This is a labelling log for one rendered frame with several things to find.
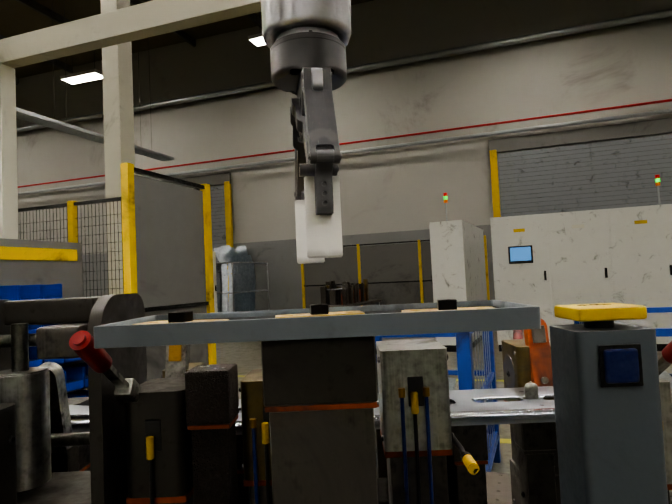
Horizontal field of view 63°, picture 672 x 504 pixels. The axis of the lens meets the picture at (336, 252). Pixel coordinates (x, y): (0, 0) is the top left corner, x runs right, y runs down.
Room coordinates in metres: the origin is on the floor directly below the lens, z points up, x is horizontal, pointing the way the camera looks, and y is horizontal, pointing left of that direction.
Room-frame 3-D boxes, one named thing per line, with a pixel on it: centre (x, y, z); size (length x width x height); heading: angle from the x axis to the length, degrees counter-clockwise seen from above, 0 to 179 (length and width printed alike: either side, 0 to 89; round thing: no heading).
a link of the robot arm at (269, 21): (0.53, 0.02, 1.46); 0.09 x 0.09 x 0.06
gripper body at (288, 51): (0.53, 0.02, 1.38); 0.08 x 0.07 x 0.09; 8
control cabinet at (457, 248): (9.46, -2.15, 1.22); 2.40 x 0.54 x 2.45; 158
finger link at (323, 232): (0.46, 0.01, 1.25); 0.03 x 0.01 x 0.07; 98
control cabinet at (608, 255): (7.99, -3.55, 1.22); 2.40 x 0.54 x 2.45; 71
